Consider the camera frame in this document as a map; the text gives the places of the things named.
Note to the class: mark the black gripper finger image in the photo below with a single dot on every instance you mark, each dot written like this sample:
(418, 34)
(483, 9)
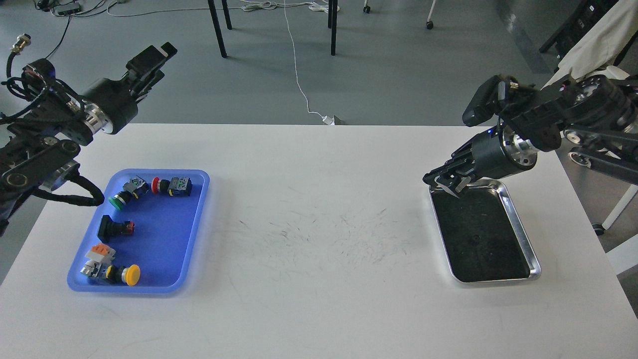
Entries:
(461, 160)
(151, 59)
(455, 183)
(141, 85)

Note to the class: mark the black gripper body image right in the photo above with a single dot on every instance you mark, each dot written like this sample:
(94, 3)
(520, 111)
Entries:
(499, 153)

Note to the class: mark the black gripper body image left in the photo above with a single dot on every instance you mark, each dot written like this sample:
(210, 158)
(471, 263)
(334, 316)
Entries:
(109, 106)

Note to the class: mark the small black gear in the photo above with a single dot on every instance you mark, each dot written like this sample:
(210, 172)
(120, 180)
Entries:
(476, 239)

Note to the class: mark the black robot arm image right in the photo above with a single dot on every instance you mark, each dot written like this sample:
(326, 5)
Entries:
(537, 115)

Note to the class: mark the silver metal tray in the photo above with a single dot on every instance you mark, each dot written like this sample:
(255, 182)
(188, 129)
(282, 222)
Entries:
(486, 209)

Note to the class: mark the blue plastic tray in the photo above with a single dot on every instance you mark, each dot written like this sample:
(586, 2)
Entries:
(163, 239)

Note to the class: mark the black table leg left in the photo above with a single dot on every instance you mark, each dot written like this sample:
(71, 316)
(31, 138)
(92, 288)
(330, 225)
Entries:
(217, 25)

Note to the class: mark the black table leg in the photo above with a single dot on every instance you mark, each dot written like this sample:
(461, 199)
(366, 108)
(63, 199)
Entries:
(332, 24)
(217, 25)

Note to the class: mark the white chair with beige cloth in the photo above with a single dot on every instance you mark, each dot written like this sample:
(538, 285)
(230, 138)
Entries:
(603, 124)

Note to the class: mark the orange grey contact block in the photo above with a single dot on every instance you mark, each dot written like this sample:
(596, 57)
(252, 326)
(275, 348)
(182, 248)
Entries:
(101, 253)

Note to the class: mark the black table leg right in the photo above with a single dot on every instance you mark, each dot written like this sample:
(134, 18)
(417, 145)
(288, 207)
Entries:
(332, 24)

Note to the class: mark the green push button switch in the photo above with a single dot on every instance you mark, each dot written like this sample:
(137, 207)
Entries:
(133, 189)

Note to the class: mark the red push button switch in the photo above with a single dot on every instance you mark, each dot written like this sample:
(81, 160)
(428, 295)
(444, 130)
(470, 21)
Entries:
(174, 187)

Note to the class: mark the black push button switch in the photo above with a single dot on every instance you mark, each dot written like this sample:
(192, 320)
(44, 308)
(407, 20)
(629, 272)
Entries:
(109, 229)

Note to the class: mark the yellow push button switch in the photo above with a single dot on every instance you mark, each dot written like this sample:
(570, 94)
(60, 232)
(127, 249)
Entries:
(112, 274)

